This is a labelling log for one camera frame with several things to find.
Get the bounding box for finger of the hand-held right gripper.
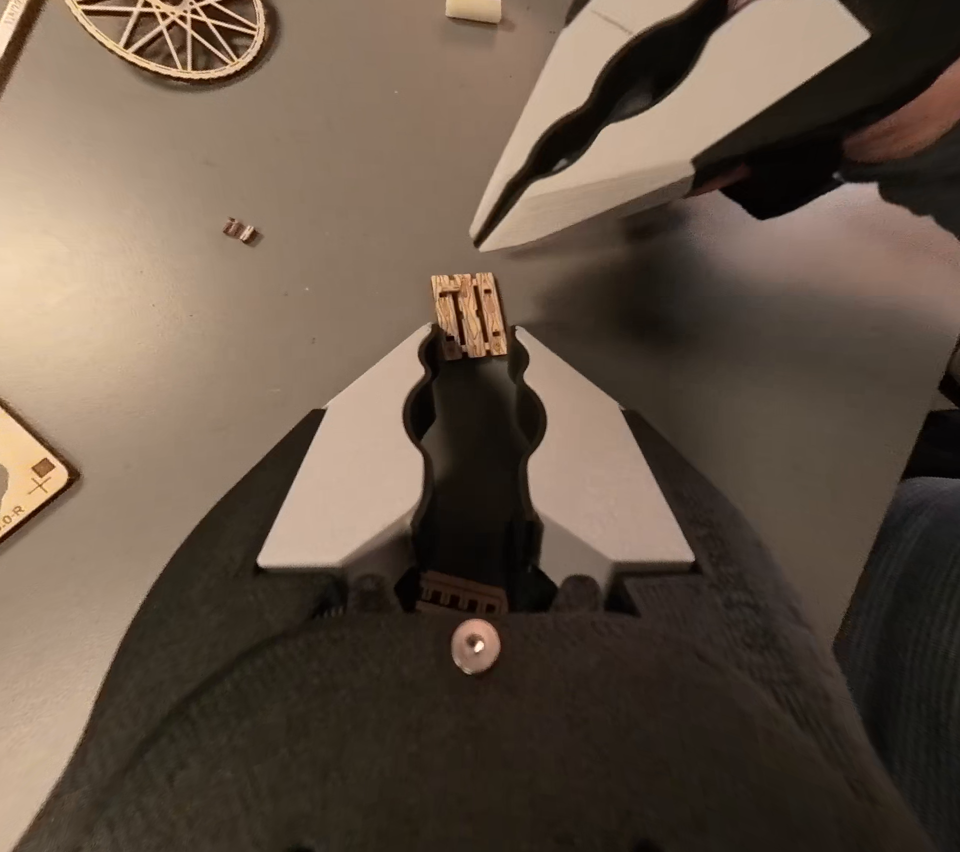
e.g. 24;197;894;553
468;0;736;241
474;0;874;253

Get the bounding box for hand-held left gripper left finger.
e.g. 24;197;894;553
256;323;440;579

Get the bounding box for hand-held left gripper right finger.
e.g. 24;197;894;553
510;325;696;586

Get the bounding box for slatted wooden model part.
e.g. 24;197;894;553
414;273;513;616

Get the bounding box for person's right hand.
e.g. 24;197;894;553
843;88;960;166

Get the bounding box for white wax block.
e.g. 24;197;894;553
444;0;504;28

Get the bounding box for wooden sheet with cat engravings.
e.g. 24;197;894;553
0;402;81;545

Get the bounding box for person's blue trousers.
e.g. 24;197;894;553
832;477;960;852

